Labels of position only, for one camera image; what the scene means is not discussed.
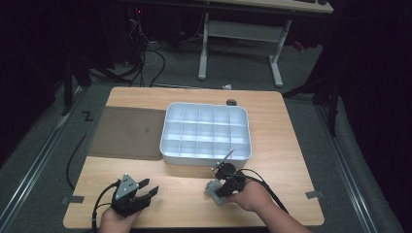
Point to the grey sock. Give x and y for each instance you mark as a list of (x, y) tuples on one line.
[(213, 189)]

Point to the black zigzag tape mark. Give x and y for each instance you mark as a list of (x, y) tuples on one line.
[(87, 116)]

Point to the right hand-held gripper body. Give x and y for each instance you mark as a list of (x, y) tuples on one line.
[(231, 181)]

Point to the black keyboard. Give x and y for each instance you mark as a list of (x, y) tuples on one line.
[(304, 1)]

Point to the white paper scrap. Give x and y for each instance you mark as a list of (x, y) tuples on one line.
[(227, 86)]

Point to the person's right hand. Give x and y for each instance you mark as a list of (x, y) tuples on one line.
[(252, 196)]

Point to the black computer mouse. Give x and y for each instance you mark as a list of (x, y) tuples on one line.
[(322, 1)]

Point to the brown mat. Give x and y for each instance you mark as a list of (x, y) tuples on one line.
[(128, 132)]

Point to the grey tape piece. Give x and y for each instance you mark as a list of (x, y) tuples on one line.
[(73, 199), (315, 194)]

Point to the white divided organizer box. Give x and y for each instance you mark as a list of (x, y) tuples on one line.
[(205, 134)]

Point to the black metal stand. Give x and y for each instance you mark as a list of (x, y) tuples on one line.
[(333, 106), (67, 90)]

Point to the person's left hand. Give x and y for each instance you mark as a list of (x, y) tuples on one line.
[(111, 224)]

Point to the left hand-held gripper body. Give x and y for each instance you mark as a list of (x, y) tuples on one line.
[(126, 194)]

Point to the metal floor rail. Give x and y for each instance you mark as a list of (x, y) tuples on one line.
[(39, 160), (343, 168)]

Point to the small dark round knob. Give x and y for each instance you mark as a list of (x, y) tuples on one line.
[(231, 102)]

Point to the white-framed desk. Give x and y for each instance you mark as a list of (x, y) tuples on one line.
[(243, 30)]

